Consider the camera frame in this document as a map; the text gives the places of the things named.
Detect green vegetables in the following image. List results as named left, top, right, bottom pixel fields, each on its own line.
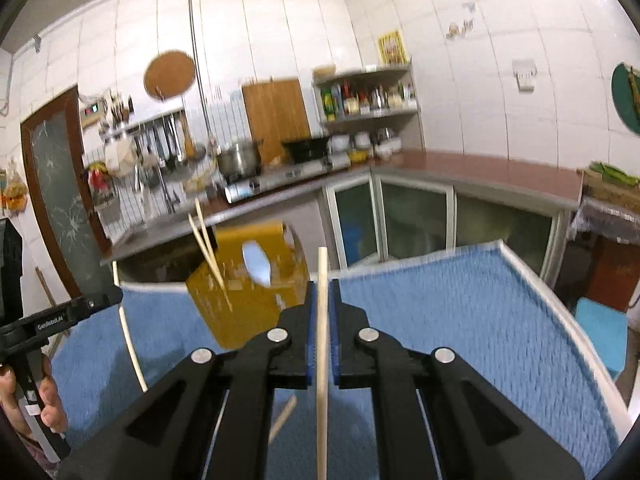
left=587, top=161, right=640, bottom=186

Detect yellow wall poster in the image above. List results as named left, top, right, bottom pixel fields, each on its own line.
left=376, top=30, right=408, bottom=66

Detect green round wall board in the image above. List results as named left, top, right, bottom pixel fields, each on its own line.
left=611, top=61, right=640, bottom=136

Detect steel gas stove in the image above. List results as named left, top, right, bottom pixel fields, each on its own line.
left=225, top=152, right=351, bottom=203

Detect wooden cutting board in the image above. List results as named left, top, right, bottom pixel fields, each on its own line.
left=241, top=77, right=313, bottom=163

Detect steel corner shelf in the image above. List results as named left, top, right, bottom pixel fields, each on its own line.
left=312, top=57, right=421, bottom=128

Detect brown door with frosted glass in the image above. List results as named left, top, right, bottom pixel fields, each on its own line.
left=21, top=85, right=113, bottom=298

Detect yellow perforated utensil holder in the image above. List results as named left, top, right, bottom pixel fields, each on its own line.
left=186, top=222, right=309, bottom=352

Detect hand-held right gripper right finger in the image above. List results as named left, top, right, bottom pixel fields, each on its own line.
left=330, top=279, right=586, bottom=480

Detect white wall socket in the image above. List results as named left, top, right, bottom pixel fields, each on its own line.
left=512, top=58, right=538, bottom=92

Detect hanging bag of orange fruit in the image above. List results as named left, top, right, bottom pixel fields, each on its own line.
left=0, top=160, right=28, bottom=216

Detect white wall electrical box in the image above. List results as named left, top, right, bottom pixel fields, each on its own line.
left=79, top=102, right=108, bottom=128

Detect side table with plastic cover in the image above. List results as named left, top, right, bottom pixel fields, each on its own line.
left=567, top=170, right=640, bottom=311

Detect blue textured towel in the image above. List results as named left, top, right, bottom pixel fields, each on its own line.
left=47, top=240, right=626, bottom=480

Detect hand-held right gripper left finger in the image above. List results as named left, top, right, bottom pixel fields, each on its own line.
left=60, top=280, right=317, bottom=480

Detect light blue spoon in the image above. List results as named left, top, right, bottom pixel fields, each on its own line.
left=242, top=241, right=274, bottom=289

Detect steel wall utensil rack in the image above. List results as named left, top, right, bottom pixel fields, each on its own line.
left=97, top=110, right=186, bottom=136

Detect steel cooking pot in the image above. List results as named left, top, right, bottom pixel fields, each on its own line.
left=216, top=141, right=263, bottom=178

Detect wooden chopstick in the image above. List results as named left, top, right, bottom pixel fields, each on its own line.
left=268, top=396, right=298, bottom=445
left=195, top=199, right=226, bottom=288
left=316, top=247, right=330, bottom=480
left=112, top=260, right=149, bottom=392
left=188, top=212, right=234, bottom=311

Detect blue stool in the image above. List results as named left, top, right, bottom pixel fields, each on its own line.
left=574, top=296, right=629, bottom=380

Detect person's left hand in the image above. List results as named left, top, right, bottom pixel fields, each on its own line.
left=0, top=357, right=69, bottom=441

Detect grey wall pipe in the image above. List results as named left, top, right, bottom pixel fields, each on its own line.
left=186, top=0, right=213, bottom=146

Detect wall hooks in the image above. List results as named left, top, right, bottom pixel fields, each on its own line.
left=446, top=2, right=476, bottom=38

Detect kitchen counter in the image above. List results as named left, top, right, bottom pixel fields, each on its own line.
left=100, top=149, right=583, bottom=266

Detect round cork board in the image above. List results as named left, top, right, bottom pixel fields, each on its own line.
left=143, top=50, right=197, bottom=101

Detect glass door counter cabinets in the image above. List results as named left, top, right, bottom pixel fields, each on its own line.
left=320, top=170, right=566, bottom=281

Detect black wok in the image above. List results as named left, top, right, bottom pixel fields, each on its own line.
left=282, top=135, right=333, bottom=161

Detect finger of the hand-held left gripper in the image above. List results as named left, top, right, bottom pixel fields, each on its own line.
left=22, top=287, right=124, bottom=346

